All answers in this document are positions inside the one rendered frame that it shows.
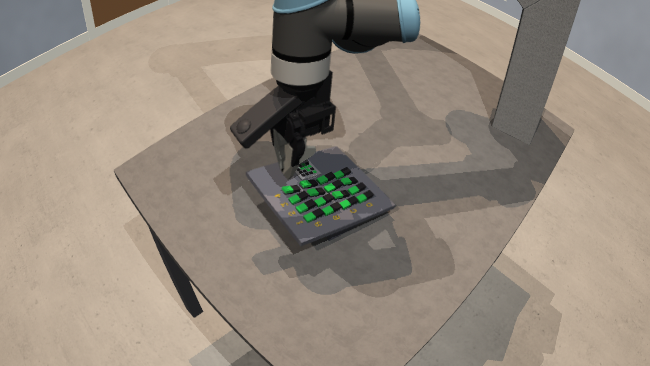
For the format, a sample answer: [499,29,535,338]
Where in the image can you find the grey switch panel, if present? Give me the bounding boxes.
[247,146,395,246]

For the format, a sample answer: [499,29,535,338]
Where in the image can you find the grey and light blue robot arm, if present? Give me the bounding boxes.
[230,0,420,149]

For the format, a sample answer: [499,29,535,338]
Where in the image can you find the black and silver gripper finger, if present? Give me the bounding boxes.
[283,129,316,180]
[270,127,288,173]

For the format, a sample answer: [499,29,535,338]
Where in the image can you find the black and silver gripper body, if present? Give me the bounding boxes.
[274,71,336,143]

